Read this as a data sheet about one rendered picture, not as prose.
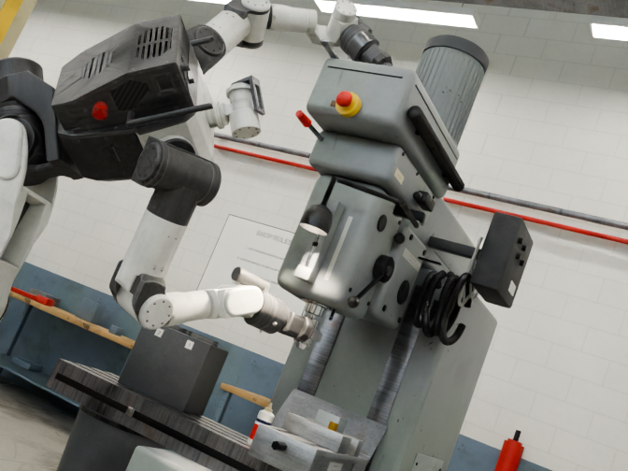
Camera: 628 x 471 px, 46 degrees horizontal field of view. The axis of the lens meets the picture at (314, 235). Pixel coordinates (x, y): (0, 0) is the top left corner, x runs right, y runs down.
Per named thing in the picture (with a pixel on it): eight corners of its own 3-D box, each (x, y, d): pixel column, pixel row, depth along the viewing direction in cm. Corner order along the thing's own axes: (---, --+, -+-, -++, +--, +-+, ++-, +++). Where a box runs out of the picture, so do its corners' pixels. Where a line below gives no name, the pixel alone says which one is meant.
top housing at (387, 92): (393, 126, 171) (418, 65, 174) (300, 108, 184) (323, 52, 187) (445, 203, 212) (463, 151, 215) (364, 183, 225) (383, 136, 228)
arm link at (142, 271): (120, 325, 146) (164, 222, 144) (90, 297, 154) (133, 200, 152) (165, 333, 154) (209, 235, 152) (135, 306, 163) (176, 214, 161)
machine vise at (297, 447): (305, 481, 153) (324, 430, 155) (246, 453, 160) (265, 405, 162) (359, 487, 184) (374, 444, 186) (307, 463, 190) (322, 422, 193)
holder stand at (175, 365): (182, 412, 192) (213, 339, 196) (116, 381, 201) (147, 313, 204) (203, 416, 203) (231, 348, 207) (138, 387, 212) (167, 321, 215)
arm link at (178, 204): (145, 214, 143) (174, 149, 142) (127, 200, 150) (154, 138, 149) (194, 230, 151) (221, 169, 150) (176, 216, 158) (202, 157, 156)
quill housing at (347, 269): (338, 306, 176) (386, 185, 182) (268, 282, 186) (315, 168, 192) (366, 324, 192) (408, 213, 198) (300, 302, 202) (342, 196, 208)
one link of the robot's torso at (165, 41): (20, 116, 143) (198, 77, 140) (49, 27, 167) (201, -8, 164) (82, 223, 164) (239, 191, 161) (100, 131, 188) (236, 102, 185)
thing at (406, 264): (377, 316, 192) (411, 224, 197) (299, 290, 204) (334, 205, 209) (399, 333, 208) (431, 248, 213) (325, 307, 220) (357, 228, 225)
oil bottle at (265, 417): (257, 447, 181) (274, 404, 183) (244, 441, 183) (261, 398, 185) (264, 449, 184) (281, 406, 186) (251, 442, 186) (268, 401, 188)
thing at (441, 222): (403, 237, 197) (428, 170, 200) (330, 218, 208) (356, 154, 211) (469, 312, 265) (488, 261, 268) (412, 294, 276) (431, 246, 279)
